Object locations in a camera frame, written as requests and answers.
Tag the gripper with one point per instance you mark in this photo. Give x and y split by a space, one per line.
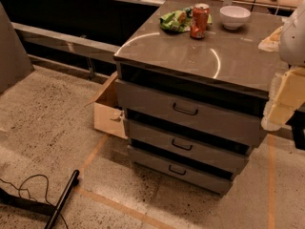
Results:
294 40

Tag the grey bottom drawer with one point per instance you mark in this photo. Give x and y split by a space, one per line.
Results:
171 168

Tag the grey drawer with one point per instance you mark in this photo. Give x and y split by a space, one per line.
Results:
182 146
206 118
171 168

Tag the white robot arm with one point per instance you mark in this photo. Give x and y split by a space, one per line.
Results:
291 41

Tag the grey top drawer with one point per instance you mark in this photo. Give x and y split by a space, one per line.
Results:
206 118

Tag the grey drawer cabinet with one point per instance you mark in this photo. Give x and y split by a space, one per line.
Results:
225 69

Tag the grey middle drawer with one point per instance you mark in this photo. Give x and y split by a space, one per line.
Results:
182 146

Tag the white bowl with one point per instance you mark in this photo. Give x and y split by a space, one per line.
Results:
233 17

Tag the orange soda can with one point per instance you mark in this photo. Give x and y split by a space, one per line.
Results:
200 16

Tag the green chip bag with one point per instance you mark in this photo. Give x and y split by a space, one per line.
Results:
178 20

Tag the cardboard box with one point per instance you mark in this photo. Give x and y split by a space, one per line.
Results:
108 118

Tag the black metal stand leg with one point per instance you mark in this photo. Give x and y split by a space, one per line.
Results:
53 212

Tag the grey panel at left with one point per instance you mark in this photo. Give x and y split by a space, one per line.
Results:
15 64

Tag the grey metal rail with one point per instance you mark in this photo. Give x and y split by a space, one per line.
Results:
67 43

